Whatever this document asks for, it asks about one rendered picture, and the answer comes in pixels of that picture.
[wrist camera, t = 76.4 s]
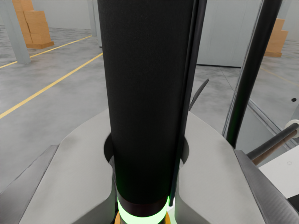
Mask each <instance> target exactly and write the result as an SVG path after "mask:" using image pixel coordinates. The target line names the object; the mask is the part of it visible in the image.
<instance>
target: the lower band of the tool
mask: <svg viewBox="0 0 299 224"><path fill-rule="evenodd" d="M115 224H120V216H119V212H118V213H117V216H116V219H115ZM166 224H171V223H170V217H169V214H168V212H167V211H166Z"/></svg>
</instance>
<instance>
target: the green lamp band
mask: <svg viewBox="0 0 299 224"><path fill-rule="evenodd" d="M167 204H168V200H167V203H166V205H165V207H164V208H163V209H162V210H161V211H160V212H159V213H157V214H156V215H154V216H151V217H146V218H140V217H135V216H132V215H130V214H128V213H127V212H126V211H125V210H124V209H123V208H122V207H121V205H120V203H119V201H118V207H119V212H120V215H121V216H122V218H123V220H124V221H125V222H126V223H128V224H158V223H159V222H160V221H161V220H162V219H163V217H164V216H165V214H166V211H167Z"/></svg>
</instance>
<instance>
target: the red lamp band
mask: <svg viewBox="0 0 299 224"><path fill-rule="evenodd" d="M116 187H117V185H116ZM169 191H170V186H169V189H168V191H167V193H166V194H165V195H164V196H163V197H162V198H161V199H160V200H158V201H157V202H154V203H151V204H135V203H132V202H129V201H128V200H126V199H125V198H124V197H123V196H122V195H121V194H120V193H119V190H118V188H117V198H118V201H119V203H120V205H121V206H122V208H123V209H124V210H125V211H127V212H128V213H129V214H132V215H134V216H140V217H145V216H151V215H154V214H156V213H158V212H159V211H160V210H162V209H163V208H164V206H165V205H166V203H167V200H168V197H169Z"/></svg>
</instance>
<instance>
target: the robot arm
mask: <svg viewBox="0 0 299 224"><path fill-rule="evenodd" d="M112 156H113V144H112V136H111V127H110V118H109V108H107V109H105V110H104V111H102V112H100V113H99V114H97V115H96V116H94V117H92V118H91V119H89V120H88V121H86V122H84V123H83V124H81V125H80V126H78V127H77V128H76V129H74V130H73V131H72V132H71V133H70V134H68V135H67V136H66V137H65V138H64V139H63V140H62V141H61V142H60V143H59V144H58V145H50V146H49V147H48V148H47V149H46V150H45V151H44V152H43V153H42V154H41V155H40V156H39V157H38V158H37V159H36V160H34V161H33V162H32V163H31V164H30V165H29V166H28V167H27V168H26V169H25V170H24V171H23V172H22V173H21V174H20V175H19V176H18V177H17V178H16V179H15V180H14V181H13V182H12V183H11V184H9V185H8V186H7V187H6V188H5V189H4V190H3V191H2V192H1V193H0V224H110V223H111V222H112V221H113V219H114V215H115V187H114V179H113V169H112V167H111V165H110V164H109V161H110V159H111V158H112ZM181 160H182V161H183V164H184V165H183V166H182V167H181V168H180V170H179V175H178V182H177V188H176V193H175V210H174V217H175V221H176V223H177V224H299V212H298V211H297V210H296V209H295V207H294V206H293V205H292V204H291V203H290V202H289V201H288V199H287V198H286V197H285V196H284V195H283V194H282V193H281V192H280V191H279V190H278V189H277V188H276V187H275V186H274V185H273V184H272V182H271V181H270V180H269V179H268V178H267V177H266V176H265V175H264V174H263V173H262V172H261V171H260V169H259V168H258V167H257V166H256V165H255V164H254V163H253V162H252V161H251V160H250V159H249V157H248V156H247V155H246V154H245V153H244V152H243V151H242V150H235V149H234V148H233V147H232V146H231V144H230V143H229V142H228V141H227V140H226V139H225V138H224V137H223V136H222V135H221V134H219V133H218V132H217V131H216V130H215V129H213V128H212V127H211V126H210V125H208V124H207V123H205V122H204V121H203V120H201V119H199V118H198V117H197V116H195V115H194V114H193V113H191V112H190V111H189V112H188V117H187V123H186V130H185V136H184V141H183V147H182V154H181Z"/></svg>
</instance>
